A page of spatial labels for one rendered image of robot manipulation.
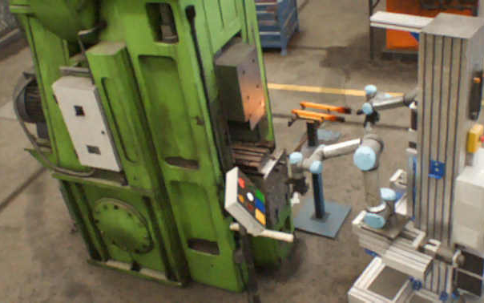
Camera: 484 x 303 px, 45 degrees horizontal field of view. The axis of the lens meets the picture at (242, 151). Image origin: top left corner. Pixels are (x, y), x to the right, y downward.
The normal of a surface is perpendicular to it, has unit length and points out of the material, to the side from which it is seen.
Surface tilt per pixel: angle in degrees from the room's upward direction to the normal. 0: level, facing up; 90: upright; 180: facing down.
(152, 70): 89
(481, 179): 0
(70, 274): 0
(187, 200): 90
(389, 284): 0
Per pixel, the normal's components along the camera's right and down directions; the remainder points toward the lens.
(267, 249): -0.43, 0.55
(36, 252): -0.15, -0.82
